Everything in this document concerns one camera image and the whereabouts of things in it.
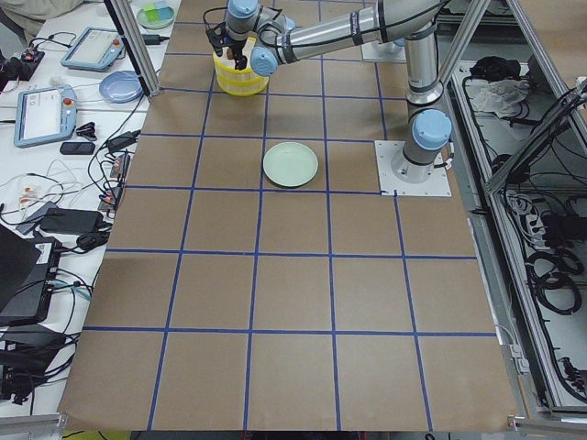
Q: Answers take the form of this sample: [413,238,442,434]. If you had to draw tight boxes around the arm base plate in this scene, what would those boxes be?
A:
[374,140,452,198]
[361,41,406,63]

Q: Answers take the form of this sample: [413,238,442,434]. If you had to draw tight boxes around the near teach pendant tablet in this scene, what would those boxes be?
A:
[14,84,77,149]

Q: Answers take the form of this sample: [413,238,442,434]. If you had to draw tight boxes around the yellow bamboo steamer basket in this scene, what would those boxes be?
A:
[213,38,271,84]

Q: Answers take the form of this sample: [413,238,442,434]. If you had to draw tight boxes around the far teach pendant tablet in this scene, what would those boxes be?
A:
[61,27,124,72]

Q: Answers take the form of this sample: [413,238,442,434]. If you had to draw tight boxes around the green glass bowl with sponges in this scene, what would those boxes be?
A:
[137,1,175,29]

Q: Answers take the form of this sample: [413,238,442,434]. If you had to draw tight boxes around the black power brick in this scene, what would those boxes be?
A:
[39,208,103,235]

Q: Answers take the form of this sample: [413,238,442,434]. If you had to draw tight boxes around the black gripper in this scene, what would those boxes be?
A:
[205,27,248,71]

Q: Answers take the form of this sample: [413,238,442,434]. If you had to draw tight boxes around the black power adapter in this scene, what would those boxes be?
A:
[141,34,170,46]

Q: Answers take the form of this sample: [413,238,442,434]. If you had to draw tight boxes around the crumpled white cloth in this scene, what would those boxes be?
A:
[471,79,530,118]

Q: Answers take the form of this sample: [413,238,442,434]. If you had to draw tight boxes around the light green plate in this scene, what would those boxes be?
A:
[262,141,318,188]

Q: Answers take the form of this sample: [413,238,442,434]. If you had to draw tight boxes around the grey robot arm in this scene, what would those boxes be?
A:
[205,1,446,107]

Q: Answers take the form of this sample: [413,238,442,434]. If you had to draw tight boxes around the blue plate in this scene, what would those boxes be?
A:
[98,71,143,104]

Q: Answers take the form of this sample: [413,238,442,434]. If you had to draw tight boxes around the aluminium frame post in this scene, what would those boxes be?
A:
[104,0,161,100]

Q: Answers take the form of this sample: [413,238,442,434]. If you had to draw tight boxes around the black laptop computer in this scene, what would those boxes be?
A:
[1,226,61,326]

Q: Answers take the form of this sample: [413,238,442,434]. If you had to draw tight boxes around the teach pendant tablet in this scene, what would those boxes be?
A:
[61,27,124,72]
[14,84,77,149]

